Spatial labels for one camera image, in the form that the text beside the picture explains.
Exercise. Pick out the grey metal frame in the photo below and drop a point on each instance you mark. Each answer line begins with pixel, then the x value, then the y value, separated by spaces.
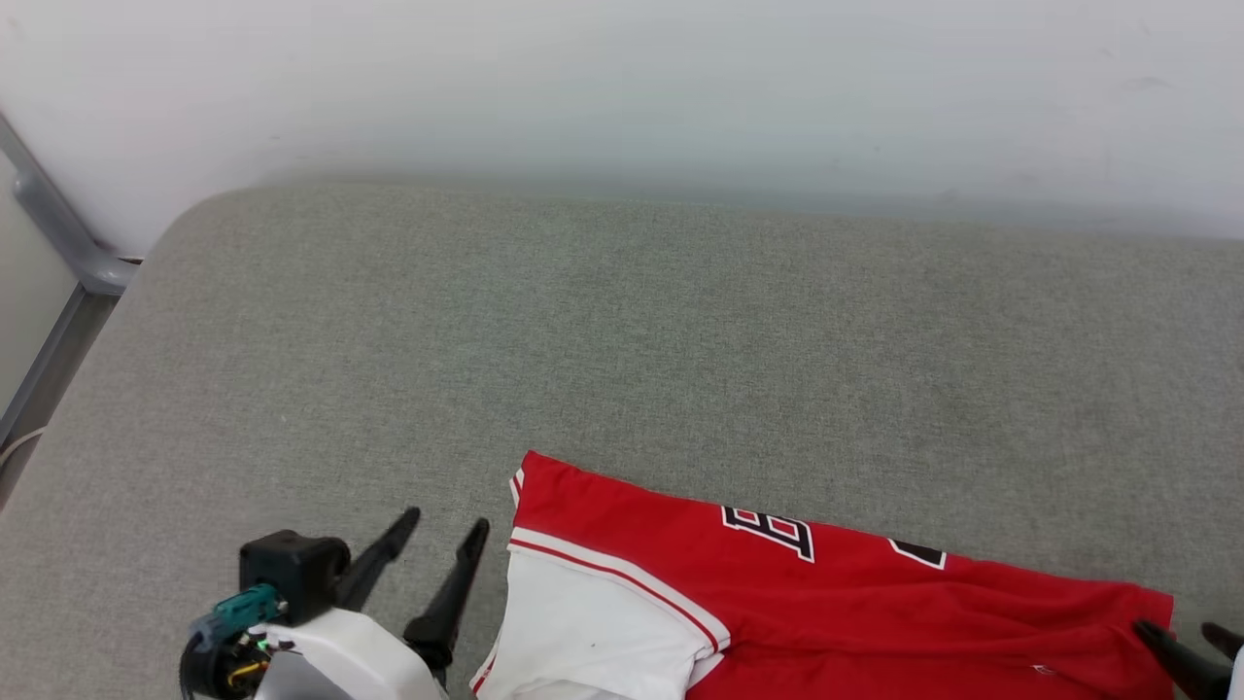
pixel 58 292

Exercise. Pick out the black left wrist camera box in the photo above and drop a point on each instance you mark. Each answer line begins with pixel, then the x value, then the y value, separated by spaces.
pixel 292 574

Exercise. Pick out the red and white basketball jersey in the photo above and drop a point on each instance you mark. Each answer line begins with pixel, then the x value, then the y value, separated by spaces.
pixel 826 622

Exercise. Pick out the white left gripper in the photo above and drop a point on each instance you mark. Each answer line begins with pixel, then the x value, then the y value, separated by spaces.
pixel 350 661

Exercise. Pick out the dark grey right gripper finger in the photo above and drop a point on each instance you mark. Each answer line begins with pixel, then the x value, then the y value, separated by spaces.
pixel 1181 666
pixel 1225 639

